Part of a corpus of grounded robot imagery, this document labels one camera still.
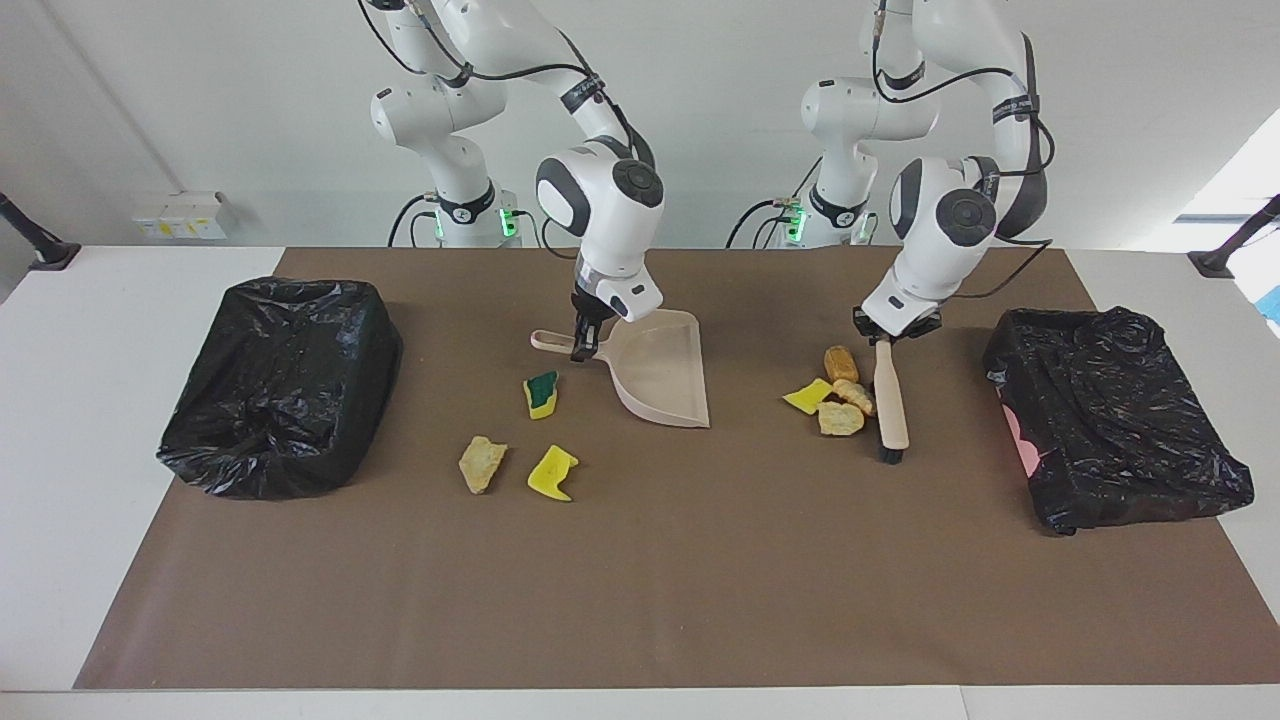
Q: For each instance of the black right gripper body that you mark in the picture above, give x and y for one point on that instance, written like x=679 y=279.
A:
x=588 y=308

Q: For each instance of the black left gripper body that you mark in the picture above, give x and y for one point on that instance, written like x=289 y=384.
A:
x=870 y=322

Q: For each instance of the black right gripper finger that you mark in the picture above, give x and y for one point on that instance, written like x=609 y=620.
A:
x=580 y=343
x=598 y=338

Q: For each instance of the orange-brown sponge chunk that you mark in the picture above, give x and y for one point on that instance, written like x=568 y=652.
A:
x=840 y=364

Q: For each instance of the beige brush with black bristles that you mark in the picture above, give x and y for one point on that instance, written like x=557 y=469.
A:
x=890 y=400

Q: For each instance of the beige sponge chunk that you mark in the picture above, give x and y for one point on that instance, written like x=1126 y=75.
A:
x=482 y=463
x=840 y=419
x=856 y=396

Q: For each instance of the green and yellow sponge piece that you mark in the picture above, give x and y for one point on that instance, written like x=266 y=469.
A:
x=541 y=392

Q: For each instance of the beige plastic dustpan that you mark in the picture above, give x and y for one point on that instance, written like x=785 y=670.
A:
x=665 y=380

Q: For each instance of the yellow notched sponge piece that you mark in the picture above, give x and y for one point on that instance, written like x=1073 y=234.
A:
x=550 y=475

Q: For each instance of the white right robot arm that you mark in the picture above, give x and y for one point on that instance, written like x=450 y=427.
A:
x=600 y=200

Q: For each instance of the black bag-lined pink bin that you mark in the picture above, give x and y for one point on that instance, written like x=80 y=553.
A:
x=1110 y=420

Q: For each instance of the brown paper table mat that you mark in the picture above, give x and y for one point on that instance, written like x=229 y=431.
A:
x=640 y=600

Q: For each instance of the blue object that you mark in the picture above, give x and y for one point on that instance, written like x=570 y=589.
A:
x=1274 y=303

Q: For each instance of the black camera stand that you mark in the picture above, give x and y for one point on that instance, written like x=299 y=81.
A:
x=55 y=257
x=1213 y=263

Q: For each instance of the white wall socket box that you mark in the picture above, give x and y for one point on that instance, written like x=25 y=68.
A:
x=180 y=218

